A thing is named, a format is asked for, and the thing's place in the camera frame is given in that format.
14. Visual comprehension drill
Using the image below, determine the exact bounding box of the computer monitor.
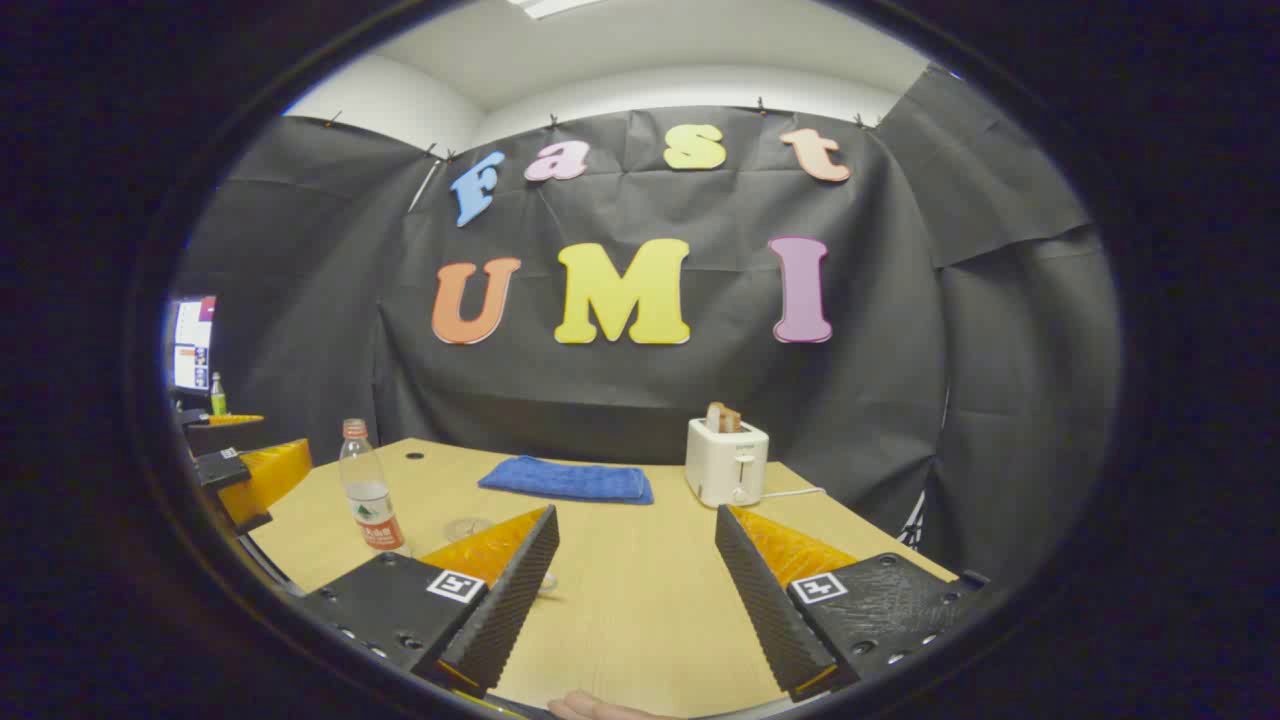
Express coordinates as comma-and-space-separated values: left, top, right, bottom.
168, 295, 217, 393

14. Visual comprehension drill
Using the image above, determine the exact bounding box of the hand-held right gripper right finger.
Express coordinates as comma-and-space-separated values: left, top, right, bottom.
714, 504, 991, 703

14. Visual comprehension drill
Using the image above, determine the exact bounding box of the clear plastic water bottle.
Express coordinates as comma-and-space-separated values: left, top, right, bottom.
338, 418, 406, 553

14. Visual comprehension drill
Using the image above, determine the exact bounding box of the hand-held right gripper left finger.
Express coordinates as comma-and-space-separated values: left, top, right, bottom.
300, 505, 561, 699

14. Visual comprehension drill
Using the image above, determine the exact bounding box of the white toaster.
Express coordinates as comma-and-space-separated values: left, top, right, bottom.
685, 418, 770, 509

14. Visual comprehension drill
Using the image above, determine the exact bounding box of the ceiling light panel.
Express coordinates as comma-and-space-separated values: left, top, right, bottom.
505, 0, 606, 21

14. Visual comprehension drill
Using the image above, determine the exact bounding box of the blue folded towel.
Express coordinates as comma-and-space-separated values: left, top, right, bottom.
478, 456, 655, 506

